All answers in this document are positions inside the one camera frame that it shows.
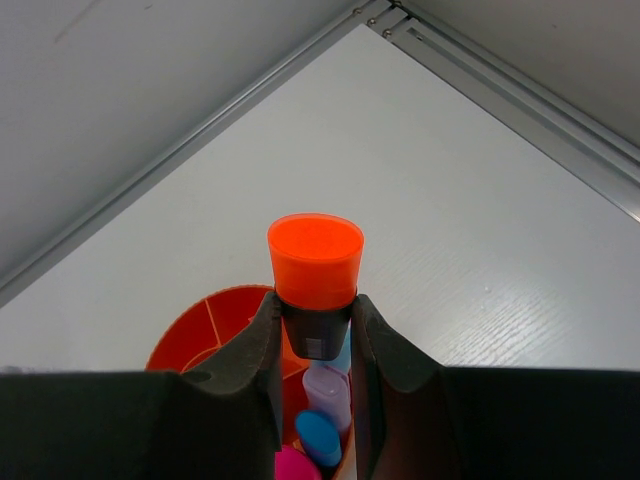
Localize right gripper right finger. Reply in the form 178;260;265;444
351;295;639;479

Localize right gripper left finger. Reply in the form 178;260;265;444
1;293;283;479

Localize pastel blue highlighter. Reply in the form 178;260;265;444
328;330;351;375

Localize orange round organizer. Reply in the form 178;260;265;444
144;283;357;480

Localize pastel purple highlighter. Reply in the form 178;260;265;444
302;364;352;435

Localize aluminium frame rail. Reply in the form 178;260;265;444
1;19;639;313

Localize pink cap black highlighter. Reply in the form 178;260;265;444
274;445;322;480

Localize blue cap black highlighter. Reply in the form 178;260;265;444
294;410;342;468

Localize orange cap black highlighter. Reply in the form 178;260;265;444
267;213;365;361

